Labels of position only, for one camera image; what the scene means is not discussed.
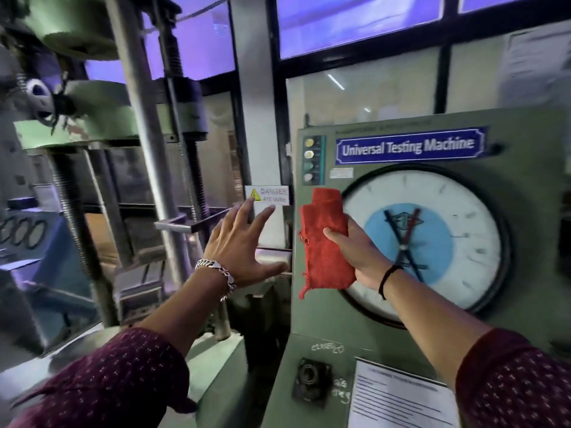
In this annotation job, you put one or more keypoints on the person's right thumb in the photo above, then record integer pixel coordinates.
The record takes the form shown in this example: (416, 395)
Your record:
(335, 236)

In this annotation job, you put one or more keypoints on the white instruction sheet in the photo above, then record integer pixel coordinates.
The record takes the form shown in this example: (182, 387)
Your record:
(397, 396)

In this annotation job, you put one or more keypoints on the green machine control cabinet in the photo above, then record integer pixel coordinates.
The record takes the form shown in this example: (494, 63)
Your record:
(513, 218)

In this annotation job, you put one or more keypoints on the indicator light panel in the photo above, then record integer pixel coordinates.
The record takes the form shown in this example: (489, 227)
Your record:
(312, 160)

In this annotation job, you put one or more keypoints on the dark window frame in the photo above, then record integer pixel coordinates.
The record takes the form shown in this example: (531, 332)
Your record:
(401, 40)

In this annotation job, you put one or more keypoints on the person's right forearm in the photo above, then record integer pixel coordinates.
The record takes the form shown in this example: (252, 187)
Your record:
(428, 325)

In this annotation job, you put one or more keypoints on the paper notice on window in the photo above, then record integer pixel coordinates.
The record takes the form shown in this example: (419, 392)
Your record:
(535, 62)

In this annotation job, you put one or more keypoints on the white danger warning sign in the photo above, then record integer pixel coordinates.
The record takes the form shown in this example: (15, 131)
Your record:
(272, 196)

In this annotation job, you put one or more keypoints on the round white dial gauge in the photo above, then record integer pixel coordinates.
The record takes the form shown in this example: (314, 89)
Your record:
(446, 245)

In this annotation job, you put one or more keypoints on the smooth steel column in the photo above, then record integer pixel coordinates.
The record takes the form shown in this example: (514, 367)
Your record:
(147, 129)

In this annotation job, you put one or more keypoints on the red cleaning cloth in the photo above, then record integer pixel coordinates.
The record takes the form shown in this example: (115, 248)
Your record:
(324, 245)

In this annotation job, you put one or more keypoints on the black rotary switch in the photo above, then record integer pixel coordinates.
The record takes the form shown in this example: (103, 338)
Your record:
(312, 381)

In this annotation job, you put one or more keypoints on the person's right hand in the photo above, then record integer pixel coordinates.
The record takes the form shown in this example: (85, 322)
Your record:
(362, 256)

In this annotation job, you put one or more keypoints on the person's left thumb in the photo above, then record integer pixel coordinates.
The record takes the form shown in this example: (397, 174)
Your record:
(273, 270)

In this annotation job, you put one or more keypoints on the person's left forearm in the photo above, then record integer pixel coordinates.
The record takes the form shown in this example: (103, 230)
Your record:
(178, 311)

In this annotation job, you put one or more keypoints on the person's left middle finger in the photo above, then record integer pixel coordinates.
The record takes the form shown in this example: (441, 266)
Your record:
(244, 211)

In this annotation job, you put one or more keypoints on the small white sticker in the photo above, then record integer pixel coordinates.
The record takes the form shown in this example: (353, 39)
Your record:
(341, 173)

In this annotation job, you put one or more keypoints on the black wrist band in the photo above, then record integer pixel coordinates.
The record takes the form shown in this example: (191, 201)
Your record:
(387, 281)

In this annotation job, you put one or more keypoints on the green testing machine load frame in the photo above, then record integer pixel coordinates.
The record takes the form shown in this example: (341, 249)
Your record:
(89, 111)

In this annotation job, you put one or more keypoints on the blue machine nameplate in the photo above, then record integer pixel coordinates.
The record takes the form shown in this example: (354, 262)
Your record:
(410, 146)

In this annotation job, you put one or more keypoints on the person's left hand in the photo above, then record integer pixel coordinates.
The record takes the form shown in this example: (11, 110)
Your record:
(238, 251)

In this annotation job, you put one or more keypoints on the threaded steel screw column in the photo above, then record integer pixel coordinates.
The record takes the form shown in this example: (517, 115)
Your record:
(78, 236)
(187, 129)

